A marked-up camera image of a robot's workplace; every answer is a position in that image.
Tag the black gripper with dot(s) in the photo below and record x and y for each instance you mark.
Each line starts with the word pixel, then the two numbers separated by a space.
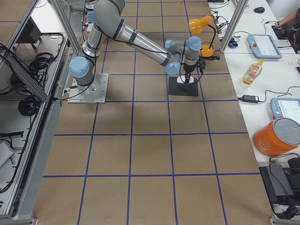
pixel 188 69

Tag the white computer mouse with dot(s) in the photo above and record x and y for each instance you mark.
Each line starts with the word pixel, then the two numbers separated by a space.
pixel 183 80

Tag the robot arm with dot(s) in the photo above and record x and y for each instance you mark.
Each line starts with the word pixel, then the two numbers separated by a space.
pixel 179 57
pixel 89 6

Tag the black mousepad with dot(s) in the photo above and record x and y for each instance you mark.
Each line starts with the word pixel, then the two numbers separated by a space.
pixel 180 89

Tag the silver laptop notebook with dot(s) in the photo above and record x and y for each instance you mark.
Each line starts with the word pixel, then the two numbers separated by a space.
pixel 177 38

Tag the black mouse on desk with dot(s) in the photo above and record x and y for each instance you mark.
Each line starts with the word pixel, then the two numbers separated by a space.
pixel 259 10

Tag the orange desk lamp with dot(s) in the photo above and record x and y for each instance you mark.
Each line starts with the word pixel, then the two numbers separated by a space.
pixel 196 27

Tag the black power adapter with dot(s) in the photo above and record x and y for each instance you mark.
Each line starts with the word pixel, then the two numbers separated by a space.
pixel 249 99

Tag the yellow drink bottle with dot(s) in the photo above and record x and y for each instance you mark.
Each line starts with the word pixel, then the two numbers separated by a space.
pixel 252 72

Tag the teach pendant upper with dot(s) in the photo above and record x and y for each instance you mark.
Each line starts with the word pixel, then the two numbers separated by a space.
pixel 263 46

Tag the teach pendant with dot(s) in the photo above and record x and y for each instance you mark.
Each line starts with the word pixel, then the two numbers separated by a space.
pixel 263 46
pixel 285 107

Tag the teach pendant lower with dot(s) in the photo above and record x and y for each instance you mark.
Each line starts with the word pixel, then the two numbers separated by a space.
pixel 285 107

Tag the orange cylindrical container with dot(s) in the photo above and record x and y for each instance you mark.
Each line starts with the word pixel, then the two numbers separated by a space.
pixel 278 137

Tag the black device lower right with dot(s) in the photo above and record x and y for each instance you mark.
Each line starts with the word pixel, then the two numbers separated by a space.
pixel 282 184

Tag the aluminium frame post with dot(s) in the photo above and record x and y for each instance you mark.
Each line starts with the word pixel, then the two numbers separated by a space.
pixel 232 24

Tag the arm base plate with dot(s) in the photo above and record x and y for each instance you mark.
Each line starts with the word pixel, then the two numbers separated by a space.
pixel 96 92

